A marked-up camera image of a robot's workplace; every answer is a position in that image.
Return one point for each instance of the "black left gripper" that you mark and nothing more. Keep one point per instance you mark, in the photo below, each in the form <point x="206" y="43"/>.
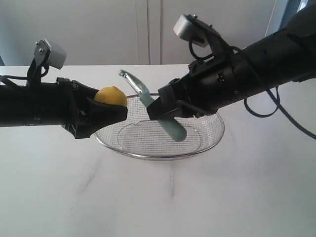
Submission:
<point x="100" y="115"/>

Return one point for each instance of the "white cabinet doors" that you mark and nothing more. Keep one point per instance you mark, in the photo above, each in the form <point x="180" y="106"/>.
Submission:
<point x="124" y="32"/>

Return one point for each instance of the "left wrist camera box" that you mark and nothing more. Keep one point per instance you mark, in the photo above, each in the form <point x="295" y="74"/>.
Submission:
<point x="49" y="53"/>

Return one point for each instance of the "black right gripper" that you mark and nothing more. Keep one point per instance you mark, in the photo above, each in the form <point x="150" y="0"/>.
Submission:
<point x="203" y="93"/>

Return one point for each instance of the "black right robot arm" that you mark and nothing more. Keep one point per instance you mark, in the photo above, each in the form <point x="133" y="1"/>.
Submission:
<point x="286" y="55"/>

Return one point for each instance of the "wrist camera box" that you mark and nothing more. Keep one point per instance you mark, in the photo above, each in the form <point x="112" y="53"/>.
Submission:
<point x="190" y="28"/>
<point x="49" y="53"/>

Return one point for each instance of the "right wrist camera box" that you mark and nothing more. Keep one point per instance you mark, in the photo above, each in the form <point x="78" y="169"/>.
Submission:
<point x="190" y="28"/>

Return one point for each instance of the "oval metal wire mesh basket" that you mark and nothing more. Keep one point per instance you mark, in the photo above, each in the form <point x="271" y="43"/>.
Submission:
<point x="142" y="138"/>

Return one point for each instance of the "window strip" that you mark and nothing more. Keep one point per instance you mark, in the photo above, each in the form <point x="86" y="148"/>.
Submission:
<point x="297" y="5"/>

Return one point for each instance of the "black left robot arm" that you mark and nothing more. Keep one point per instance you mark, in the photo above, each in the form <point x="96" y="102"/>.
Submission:
<point x="41" y="106"/>

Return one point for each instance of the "yellow lemon with sticker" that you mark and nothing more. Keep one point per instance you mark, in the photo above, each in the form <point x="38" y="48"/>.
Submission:
<point x="112" y="96"/>

